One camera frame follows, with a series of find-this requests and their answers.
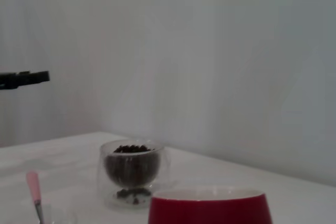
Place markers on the double-walled glass cup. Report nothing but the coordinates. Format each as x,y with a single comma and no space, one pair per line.
107,182

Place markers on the coffee bean pile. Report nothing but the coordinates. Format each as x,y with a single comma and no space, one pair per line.
131,171

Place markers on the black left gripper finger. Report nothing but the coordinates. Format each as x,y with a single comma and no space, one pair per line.
26,79

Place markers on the red mug white inside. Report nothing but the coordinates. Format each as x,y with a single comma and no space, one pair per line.
210,211

